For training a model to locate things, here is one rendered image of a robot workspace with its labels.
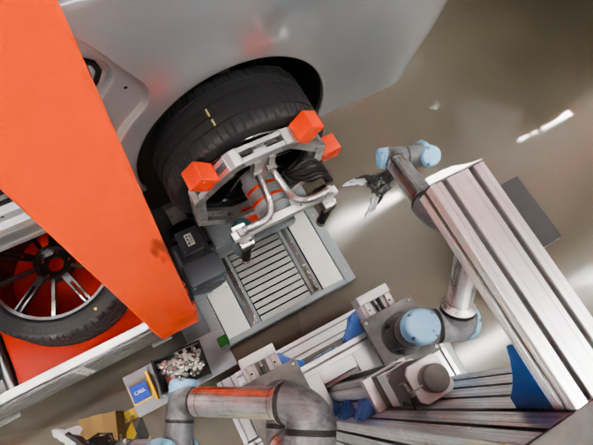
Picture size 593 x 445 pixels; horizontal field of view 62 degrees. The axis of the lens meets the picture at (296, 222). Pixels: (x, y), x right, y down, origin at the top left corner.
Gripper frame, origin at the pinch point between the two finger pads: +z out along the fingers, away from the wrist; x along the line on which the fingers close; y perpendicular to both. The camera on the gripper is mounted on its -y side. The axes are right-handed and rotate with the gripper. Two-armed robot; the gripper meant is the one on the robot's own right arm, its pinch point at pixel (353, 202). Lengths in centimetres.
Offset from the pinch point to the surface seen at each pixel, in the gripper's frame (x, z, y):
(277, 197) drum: -19.4, 22.0, 2.6
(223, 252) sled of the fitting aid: -7, 58, -66
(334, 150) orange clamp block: -19.4, -7.7, -10.1
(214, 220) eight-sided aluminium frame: -26, 47, -14
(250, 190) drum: -27.4, 28.5, -1.4
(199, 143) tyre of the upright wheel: -51, 32, 17
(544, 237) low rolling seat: 86, -77, -50
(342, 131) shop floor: -16, -39, -117
